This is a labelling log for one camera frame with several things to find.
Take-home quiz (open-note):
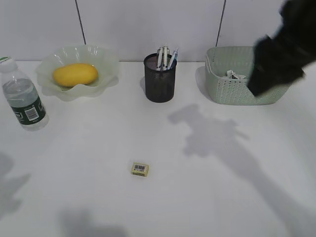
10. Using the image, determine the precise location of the waste paper ball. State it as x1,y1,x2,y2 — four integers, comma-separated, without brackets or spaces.
226,70,246,79

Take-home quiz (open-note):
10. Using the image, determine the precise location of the black wall cable right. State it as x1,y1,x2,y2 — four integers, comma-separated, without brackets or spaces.
214,0,227,48

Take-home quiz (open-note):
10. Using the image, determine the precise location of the black wall cable left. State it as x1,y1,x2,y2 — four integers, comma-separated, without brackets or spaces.
74,0,87,45

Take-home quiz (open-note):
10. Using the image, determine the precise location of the black wall cable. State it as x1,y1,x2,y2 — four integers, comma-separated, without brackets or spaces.
214,0,227,48
74,0,87,45

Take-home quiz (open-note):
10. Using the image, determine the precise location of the beige white pen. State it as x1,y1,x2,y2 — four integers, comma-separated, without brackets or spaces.
156,47,164,71

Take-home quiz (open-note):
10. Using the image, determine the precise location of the green plastic woven basket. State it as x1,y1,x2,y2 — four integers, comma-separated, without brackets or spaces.
205,46,290,106

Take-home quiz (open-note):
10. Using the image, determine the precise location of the clear water bottle green label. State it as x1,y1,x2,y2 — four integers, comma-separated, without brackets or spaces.
0,56,49,131

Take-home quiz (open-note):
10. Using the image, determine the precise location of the grey white pen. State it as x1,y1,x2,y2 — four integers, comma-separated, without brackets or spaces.
162,44,169,71

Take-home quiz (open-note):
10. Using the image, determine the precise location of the grey blue pen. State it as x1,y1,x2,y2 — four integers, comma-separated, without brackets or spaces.
167,48,178,70

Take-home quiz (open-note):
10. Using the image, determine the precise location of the translucent green wavy plate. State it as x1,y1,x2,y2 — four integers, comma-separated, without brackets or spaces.
36,45,119,100

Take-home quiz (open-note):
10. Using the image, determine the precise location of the black mesh pen holder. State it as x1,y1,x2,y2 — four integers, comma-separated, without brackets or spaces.
144,53,177,103

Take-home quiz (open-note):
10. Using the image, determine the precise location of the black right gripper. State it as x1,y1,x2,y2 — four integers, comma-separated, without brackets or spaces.
247,0,316,97

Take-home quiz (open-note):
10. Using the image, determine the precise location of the yellow mango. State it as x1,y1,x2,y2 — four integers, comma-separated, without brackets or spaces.
53,63,98,87

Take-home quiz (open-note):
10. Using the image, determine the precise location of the yellow eraser barcode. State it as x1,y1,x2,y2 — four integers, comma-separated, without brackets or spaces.
131,162,150,177

